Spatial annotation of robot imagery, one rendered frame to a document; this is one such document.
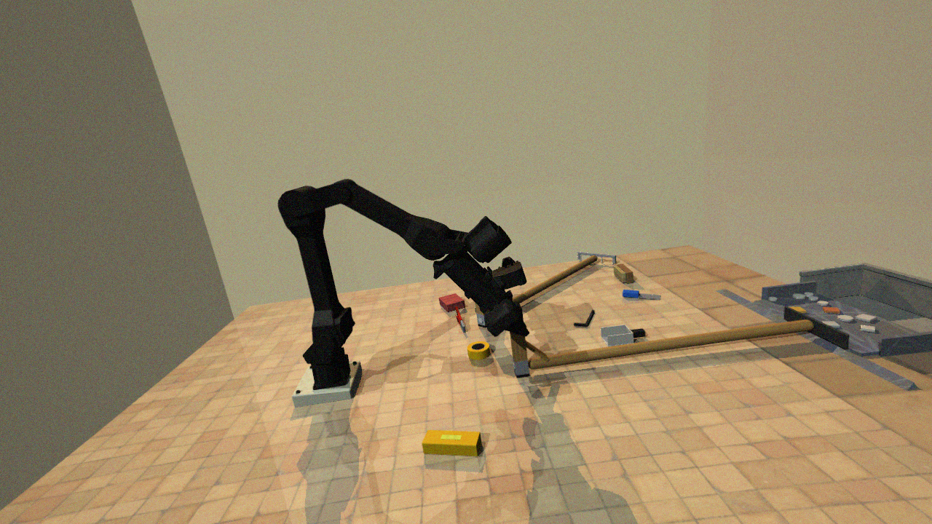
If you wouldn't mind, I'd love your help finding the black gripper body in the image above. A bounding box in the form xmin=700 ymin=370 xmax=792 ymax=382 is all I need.
xmin=461 ymin=267 xmax=521 ymax=337

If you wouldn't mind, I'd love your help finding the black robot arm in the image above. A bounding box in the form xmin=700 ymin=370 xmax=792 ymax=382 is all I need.
xmin=277 ymin=179 xmax=527 ymax=390

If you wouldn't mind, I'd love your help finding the orange-yellow rectangular block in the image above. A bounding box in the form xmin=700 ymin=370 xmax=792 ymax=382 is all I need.
xmin=422 ymin=430 xmax=481 ymax=456

